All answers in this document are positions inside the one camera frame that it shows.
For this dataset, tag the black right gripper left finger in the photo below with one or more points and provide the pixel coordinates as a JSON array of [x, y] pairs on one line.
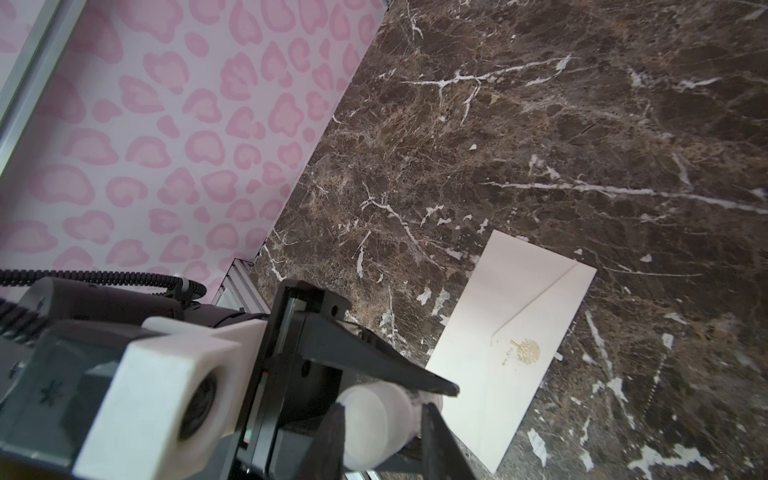
[[323, 459]]

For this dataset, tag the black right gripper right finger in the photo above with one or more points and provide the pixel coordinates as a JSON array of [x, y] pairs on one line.
[[442, 458]]

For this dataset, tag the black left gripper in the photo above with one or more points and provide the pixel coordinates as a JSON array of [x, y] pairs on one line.
[[291, 391]]

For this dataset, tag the white glue stick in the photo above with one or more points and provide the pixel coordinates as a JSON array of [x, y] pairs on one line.
[[380, 419]]

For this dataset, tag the cream white envelope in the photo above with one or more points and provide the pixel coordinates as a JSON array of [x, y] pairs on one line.
[[501, 339]]

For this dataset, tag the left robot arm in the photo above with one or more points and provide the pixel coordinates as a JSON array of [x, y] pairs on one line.
[[55, 297]]

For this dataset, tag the metal base rail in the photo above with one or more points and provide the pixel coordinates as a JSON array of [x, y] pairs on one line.
[[237, 290]]

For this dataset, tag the aluminium diagonal frame bar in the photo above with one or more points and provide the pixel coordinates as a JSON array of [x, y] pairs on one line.
[[33, 38]]

